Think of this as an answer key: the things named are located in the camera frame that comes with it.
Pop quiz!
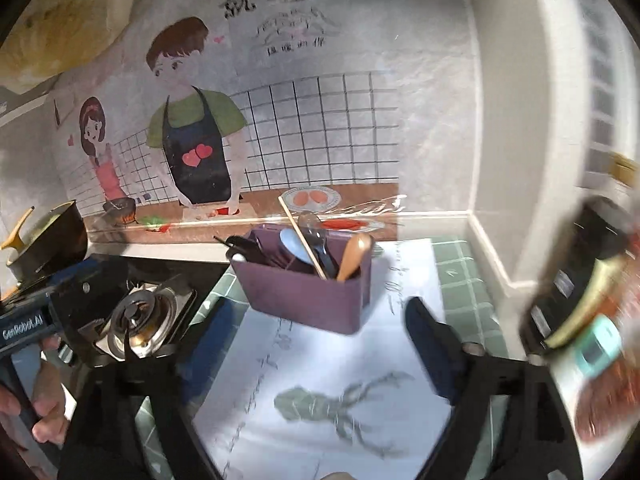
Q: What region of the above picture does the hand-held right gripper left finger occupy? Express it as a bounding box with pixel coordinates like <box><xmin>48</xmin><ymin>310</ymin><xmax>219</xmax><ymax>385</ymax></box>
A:
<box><xmin>57</xmin><ymin>302</ymin><xmax>241</xmax><ymax>480</ymax></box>

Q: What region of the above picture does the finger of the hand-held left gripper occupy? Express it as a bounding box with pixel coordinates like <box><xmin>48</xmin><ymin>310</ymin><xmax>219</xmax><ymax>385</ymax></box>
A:
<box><xmin>50</xmin><ymin>257</ymin><xmax>133</xmax><ymax>311</ymax></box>
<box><xmin>62</xmin><ymin>295</ymin><xmax>128</xmax><ymax>366</ymax></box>

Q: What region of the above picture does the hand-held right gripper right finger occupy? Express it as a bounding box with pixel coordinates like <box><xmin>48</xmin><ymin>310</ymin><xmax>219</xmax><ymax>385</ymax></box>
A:
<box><xmin>405</xmin><ymin>297</ymin><xmax>586</xmax><ymax>480</ymax></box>

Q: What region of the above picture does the purple utensil holder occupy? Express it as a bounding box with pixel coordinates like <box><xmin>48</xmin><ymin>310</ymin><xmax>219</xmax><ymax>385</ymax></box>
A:
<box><xmin>231</xmin><ymin>224</ymin><xmax>375</xmax><ymax>336</ymax></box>

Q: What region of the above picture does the metal spoon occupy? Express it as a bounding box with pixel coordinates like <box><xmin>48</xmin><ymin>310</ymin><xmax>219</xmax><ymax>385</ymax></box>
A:
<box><xmin>310</xmin><ymin>232</ymin><xmax>333</xmax><ymax>261</ymax></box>
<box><xmin>297</xmin><ymin>211</ymin><xmax>323</xmax><ymax>236</ymax></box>

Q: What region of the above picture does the person's left hand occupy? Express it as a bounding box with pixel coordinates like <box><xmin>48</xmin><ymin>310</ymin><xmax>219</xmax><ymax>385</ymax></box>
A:
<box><xmin>0</xmin><ymin>335</ymin><xmax>72</xmax><ymax>445</ymax></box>

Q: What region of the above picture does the black gas stove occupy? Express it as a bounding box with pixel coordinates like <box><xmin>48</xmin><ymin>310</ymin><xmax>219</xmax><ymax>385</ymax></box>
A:
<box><xmin>90</xmin><ymin>255</ymin><xmax>231</xmax><ymax>361</ymax></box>

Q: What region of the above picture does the white paper mat deer print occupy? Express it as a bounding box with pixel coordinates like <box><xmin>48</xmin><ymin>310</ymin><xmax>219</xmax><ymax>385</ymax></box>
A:
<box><xmin>192</xmin><ymin>237</ymin><xmax>456</xmax><ymax>480</ymax></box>

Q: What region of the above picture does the wooden spoon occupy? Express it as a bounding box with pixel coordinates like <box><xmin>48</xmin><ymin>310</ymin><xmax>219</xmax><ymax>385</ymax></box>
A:
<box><xmin>336</xmin><ymin>231</ymin><xmax>374</xmax><ymax>282</ymax></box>

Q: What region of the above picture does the light blue spoon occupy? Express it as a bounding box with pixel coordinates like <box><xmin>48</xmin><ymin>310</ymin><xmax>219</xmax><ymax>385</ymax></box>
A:
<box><xmin>279</xmin><ymin>229</ymin><xmax>321</xmax><ymax>267</ymax></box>

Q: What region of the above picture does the wooden chopstick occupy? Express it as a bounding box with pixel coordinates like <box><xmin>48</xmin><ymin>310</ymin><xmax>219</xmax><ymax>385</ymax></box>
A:
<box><xmin>277</xmin><ymin>195</ymin><xmax>330</xmax><ymax>281</ymax></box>

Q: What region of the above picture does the dark jar gold lid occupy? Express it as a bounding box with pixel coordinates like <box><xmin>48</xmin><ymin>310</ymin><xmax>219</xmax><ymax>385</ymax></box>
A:
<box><xmin>520</xmin><ymin>199</ymin><xmax>638</xmax><ymax>356</ymax></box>

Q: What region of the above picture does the teal plastic object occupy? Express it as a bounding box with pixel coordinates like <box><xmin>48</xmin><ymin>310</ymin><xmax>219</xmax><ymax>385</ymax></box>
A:
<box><xmin>574</xmin><ymin>314</ymin><xmax>625</xmax><ymax>382</ymax></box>

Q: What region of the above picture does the red blurry object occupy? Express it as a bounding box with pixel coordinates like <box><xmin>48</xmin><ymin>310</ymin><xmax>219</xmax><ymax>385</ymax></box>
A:
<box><xmin>575</xmin><ymin>355</ymin><xmax>640</xmax><ymax>443</ymax></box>

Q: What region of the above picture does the pale yellow range hood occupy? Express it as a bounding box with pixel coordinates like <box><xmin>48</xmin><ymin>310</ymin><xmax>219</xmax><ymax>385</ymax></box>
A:
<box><xmin>0</xmin><ymin>0</ymin><xmax>142</xmax><ymax>116</ymax></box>

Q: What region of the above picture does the black pot yellow handle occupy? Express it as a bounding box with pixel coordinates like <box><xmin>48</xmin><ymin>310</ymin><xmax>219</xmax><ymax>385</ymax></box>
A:
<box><xmin>0</xmin><ymin>200</ymin><xmax>90</xmax><ymax>283</ymax></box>

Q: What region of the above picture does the cartoon kitchen wall poster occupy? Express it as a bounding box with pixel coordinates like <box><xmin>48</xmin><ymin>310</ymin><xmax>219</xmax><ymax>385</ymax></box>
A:
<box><xmin>50</xmin><ymin>0</ymin><xmax>476</xmax><ymax>246</ymax></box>

